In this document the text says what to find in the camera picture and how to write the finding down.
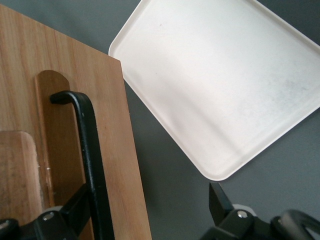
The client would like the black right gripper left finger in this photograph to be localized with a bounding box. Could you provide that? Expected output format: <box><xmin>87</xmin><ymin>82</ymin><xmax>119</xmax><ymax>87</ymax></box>
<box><xmin>22</xmin><ymin>183</ymin><xmax>91</xmax><ymax>240</ymax></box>

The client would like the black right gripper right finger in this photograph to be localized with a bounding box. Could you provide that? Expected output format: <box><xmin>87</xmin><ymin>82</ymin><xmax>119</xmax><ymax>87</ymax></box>
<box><xmin>199</xmin><ymin>181</ymin><xmax>256</xmax><ymax>240</ymax></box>

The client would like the black metal drawer handle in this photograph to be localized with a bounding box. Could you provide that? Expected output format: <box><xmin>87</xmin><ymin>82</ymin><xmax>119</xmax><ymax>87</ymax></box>
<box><xmin>49</xmin><ymin>91</ymin><xmax>115</xmax><ymax>240</ymax></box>

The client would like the wooden drawer front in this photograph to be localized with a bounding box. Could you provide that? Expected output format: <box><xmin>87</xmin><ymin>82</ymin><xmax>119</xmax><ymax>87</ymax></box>
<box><xmin>0</xmin><ymin>4</ymin><xmax>153</xmax><ymax>240</ymax></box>

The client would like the white rectangular tray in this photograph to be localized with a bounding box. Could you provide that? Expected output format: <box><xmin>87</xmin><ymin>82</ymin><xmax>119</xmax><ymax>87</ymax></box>
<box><xmin>108</xmin><ymin>0</ymin><xmax>320</xmax><ymax>181</ymax></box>

